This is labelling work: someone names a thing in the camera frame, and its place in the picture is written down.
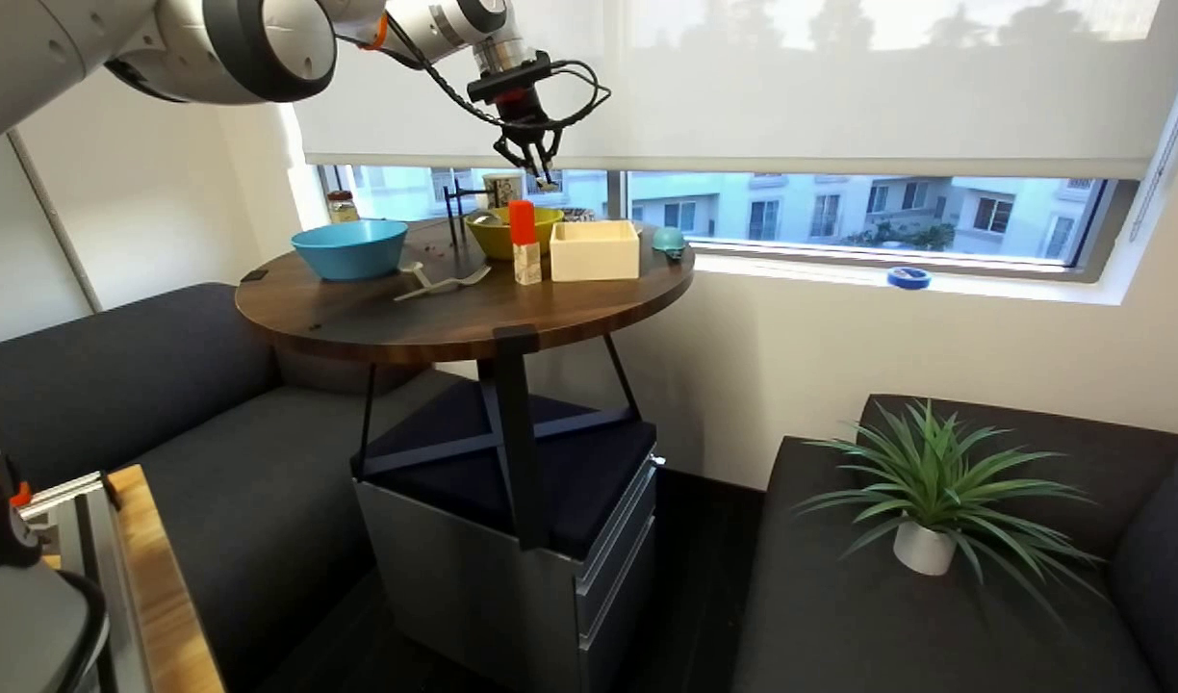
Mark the black looped cable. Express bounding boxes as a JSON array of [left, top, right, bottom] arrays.
[[51, 567, 115, 693]]

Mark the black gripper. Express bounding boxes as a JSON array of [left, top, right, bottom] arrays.
[[493, 90, 562, 185]]

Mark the dark navy seat cushion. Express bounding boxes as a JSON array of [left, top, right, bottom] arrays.
[[355, 381, 657, 559]]

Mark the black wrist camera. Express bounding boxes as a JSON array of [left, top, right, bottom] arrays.
[[465, 50, 559, 106]]

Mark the green plant in white pot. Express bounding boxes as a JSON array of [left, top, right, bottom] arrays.
[[794, 396, 1104, 609]]

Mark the orange-capped wooden bottle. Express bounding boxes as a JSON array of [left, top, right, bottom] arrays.
[[508, 195, 548, 290]]

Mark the grey metal filing cabinet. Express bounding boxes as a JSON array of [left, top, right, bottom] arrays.
[[350, 439, 670, 693]]

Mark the wooden bench top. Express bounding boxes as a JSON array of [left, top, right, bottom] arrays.
[[103, 461, 232, 693]]

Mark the dark grey armchair couch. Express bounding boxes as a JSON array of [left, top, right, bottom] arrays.
[[726, 390, 1178, 693]]

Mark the aluminium extrusion frame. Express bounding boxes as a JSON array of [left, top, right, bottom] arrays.
[[14, 466, 132, 693]]

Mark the yellow bowl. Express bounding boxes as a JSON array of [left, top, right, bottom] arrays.
[[468, 205, 562, 267]]

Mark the long dark grey couch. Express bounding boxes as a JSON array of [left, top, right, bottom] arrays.
[[0, 280, 477, 693]]

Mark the cream wooden box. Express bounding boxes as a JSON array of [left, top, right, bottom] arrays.
[[543, 214, 645, 283]]

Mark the window with white frame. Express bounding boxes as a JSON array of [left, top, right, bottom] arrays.
[[286, 33, 1178, 309]]

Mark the cream plastic fork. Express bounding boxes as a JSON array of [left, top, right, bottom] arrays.
[[390, 263, 495, 309]]

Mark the small teal round object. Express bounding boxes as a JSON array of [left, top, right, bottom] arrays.
[[644, 223, 693, 267]]

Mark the blue bowl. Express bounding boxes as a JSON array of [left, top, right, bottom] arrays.
[[289, 214, 412, 283]]

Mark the black table pedestal frame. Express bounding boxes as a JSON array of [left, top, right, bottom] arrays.
[[350, 324, 644, 553]]

